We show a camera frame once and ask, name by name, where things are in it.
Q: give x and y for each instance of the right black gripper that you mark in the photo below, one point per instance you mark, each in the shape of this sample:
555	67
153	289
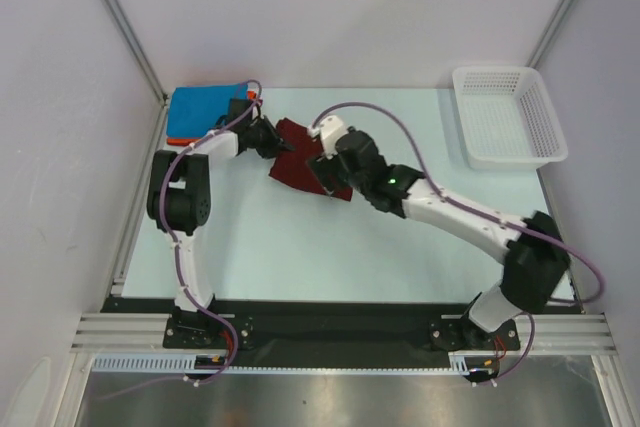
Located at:
327	173

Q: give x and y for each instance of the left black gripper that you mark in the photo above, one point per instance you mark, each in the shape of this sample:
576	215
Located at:
272	148

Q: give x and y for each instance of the dark red t shirt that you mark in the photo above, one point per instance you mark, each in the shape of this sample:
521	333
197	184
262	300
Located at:
290	167

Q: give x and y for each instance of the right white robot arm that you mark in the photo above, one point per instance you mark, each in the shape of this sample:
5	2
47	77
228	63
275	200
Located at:
528	249

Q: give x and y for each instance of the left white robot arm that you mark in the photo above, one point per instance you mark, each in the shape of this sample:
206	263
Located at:
179	193

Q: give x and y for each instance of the folded orange t shirt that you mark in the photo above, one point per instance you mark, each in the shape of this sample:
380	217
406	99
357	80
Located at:
180	140

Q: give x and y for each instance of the folded blue t shirt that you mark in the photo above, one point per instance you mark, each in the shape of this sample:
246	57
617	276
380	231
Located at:
195	109

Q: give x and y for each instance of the white plastic basket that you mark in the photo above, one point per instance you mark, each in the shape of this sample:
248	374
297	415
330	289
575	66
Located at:
507	119

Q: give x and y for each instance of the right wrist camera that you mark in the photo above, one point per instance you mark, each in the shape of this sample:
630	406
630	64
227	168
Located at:
328	131

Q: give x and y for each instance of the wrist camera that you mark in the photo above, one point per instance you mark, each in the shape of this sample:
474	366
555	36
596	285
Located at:
328	131
243	108

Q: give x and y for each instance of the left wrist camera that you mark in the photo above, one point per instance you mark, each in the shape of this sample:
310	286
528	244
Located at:
243	108

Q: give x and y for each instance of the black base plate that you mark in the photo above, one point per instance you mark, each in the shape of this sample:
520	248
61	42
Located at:
326	335

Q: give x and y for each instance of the left aluminium frame post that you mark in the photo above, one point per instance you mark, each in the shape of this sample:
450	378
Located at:
134	46

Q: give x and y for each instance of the aluminium frame post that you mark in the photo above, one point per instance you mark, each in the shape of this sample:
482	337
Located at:
134	46
550	32

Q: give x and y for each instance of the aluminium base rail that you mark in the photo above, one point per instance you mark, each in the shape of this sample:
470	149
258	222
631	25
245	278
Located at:
555	334

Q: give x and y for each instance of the right aluminium frame post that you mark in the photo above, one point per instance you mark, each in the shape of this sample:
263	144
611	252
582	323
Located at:
550	32

